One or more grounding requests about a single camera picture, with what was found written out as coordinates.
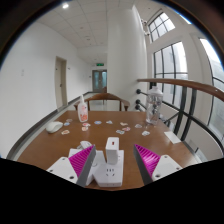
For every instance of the beige single door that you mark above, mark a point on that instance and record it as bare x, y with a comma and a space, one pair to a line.
60, 83

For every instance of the white power strip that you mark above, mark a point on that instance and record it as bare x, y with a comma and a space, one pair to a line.
110, 174

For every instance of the white paper card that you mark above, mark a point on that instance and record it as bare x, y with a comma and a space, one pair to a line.
172, 137

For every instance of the wooden chair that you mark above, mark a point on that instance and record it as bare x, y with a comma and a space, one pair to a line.
106, 96

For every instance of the wide black-framed window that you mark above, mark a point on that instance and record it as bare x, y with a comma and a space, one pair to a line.
216, 100

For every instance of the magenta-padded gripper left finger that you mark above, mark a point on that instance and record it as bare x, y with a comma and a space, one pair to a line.
81, 161

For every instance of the small colourful sticker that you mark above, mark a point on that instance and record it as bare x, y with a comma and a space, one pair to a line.
97, 122
86, 124
109, 122
138, 126
69, 120
65, 132
123, 123
126, 128
67, 123
84, 128
145, 133
120, 131

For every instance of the small black-framed transom window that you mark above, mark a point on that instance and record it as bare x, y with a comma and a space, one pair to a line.
161, 26

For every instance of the wooden handrail with black bars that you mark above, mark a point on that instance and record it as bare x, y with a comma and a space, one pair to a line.
186, 85

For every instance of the green exit sign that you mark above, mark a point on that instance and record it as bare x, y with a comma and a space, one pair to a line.
99, 64

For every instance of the grey glazed double door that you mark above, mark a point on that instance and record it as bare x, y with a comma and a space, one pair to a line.
99, 81

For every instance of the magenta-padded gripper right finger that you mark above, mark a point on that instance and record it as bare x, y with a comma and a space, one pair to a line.
150, 161

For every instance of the round ceiling light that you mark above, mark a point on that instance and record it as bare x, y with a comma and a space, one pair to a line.
65, 5

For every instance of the white pink-labelled pump bottle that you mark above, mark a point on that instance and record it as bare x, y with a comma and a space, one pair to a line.
82, 113

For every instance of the white computer mouse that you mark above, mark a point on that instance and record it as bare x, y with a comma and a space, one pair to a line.
54, 127

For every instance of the tall black-framed window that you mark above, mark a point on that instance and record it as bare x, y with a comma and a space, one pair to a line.
168, 60

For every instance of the clear white-lidded drink bottle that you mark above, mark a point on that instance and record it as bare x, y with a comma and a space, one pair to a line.
154, 106

